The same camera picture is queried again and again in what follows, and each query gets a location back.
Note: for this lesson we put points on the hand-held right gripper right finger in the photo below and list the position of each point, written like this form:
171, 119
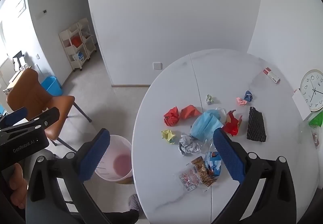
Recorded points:
228, 157

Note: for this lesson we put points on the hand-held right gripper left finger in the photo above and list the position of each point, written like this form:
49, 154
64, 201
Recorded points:
96, 157

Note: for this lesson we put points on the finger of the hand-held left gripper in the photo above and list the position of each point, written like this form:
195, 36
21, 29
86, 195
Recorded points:
48, 115
15, 115

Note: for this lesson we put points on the blue snack packet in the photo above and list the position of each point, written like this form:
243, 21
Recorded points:
212, 164

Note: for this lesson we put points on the pink plastic bin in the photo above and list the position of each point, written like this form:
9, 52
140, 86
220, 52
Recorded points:
118, 160

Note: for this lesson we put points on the brown snack packet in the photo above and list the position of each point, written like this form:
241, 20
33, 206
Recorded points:
203, 173

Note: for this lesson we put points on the red torn wrapper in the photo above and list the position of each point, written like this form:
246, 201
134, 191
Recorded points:
233, 126

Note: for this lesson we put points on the blue face mask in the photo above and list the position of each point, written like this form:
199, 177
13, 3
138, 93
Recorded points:
204, 125

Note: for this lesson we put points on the silver foil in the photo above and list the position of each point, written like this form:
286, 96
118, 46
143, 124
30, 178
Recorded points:
188, 145

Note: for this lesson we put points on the clear red-print packet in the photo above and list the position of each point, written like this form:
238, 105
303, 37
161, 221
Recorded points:
188, 178

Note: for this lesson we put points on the orange-red paper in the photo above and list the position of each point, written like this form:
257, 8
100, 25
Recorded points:
190, 112

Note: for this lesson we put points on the yellow paper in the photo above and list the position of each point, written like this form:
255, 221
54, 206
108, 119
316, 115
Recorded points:
168, 136

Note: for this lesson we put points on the red paper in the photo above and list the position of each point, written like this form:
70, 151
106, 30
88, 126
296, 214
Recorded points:
171, 116

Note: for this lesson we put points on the person's left hand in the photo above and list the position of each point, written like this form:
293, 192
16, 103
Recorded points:
18, 184

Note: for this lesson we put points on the blue storage bin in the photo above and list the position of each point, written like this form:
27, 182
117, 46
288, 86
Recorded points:
51, 86

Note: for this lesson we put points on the orange chair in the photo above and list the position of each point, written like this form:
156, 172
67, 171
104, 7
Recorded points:
30, 90

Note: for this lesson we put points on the wooden desk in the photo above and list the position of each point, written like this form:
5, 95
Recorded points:
16, 78

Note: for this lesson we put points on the black foam net sleeve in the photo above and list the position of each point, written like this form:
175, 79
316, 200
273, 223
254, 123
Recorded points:
256, 125

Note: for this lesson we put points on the pink crumpled paper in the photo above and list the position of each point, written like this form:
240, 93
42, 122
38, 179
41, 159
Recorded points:
241, 102

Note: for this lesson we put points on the black computer monitor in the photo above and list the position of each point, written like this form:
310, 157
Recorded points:
17, 57

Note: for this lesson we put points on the grey fuzzy slipper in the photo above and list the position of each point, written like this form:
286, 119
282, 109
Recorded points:
133, 202

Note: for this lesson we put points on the green-white crumpled paper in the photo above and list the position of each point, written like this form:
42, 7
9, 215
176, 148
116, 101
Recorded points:
209, 99

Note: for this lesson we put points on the blue crumpled paper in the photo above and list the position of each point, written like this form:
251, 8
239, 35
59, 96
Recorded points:
248, 96

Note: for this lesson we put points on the person's dark trouser leg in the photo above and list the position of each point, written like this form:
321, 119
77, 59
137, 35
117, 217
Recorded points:
121, 217

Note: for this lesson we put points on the blue and white packet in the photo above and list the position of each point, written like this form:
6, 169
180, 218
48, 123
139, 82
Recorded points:
78, 57

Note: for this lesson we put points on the large cream shelf cart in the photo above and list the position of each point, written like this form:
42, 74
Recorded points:
69, 44

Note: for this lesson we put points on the red bag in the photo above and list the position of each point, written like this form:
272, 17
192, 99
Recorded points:
75, 41

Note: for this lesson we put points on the clear plastic bag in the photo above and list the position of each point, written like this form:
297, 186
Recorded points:
314, 138

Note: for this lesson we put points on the narrow cream shelf cart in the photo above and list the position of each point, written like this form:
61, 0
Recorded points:
88, 37

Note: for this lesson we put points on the white card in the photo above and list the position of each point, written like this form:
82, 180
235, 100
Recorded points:
300, 104

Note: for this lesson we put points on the red and white box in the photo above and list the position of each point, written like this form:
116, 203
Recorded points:
272, 76

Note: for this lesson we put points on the green plastic bag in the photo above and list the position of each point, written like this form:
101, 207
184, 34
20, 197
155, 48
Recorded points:
316, 120

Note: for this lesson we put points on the white gold-rimmed clock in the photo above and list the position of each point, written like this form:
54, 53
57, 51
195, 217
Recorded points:
311, 90

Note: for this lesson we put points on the white wall outlet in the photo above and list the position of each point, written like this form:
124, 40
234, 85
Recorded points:
157, 66

